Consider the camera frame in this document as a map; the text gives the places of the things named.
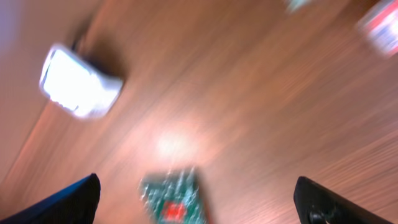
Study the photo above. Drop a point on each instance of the red square snack packet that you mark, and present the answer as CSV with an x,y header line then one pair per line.
x,y
379,25

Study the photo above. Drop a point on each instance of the white barcode scanner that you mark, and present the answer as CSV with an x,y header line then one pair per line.
x,y
77,87

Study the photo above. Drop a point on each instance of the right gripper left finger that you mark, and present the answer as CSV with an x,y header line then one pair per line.
x,y
76,203

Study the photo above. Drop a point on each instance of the light green tissue packet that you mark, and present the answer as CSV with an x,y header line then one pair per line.
x,y
293,5

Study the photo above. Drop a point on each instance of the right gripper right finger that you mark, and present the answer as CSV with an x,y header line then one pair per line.
x,y
316,204

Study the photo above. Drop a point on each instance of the green 3M gloves package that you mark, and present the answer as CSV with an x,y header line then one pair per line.
x,y
174,197

